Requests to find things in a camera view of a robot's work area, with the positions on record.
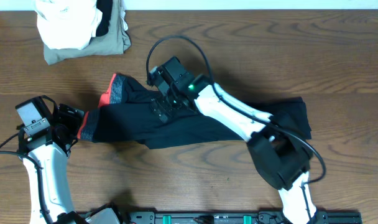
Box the black leggings with coral cuffs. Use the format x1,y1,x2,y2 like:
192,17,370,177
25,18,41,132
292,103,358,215
76,73,313,150

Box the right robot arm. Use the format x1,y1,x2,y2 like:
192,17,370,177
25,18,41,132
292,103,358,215
147,57,316,223

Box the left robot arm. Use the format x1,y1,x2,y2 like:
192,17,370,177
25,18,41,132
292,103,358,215
16,95,122,224

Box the khaki folded garment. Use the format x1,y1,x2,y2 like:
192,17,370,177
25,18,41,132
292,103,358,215
44,0,131,65

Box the white folded garment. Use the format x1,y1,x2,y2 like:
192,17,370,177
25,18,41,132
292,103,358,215
33,0,103,50

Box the black folded garment on pile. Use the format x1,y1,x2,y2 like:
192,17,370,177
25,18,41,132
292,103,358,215
96,0,113,37

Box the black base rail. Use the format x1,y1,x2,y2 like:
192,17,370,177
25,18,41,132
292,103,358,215
83,203,363,224

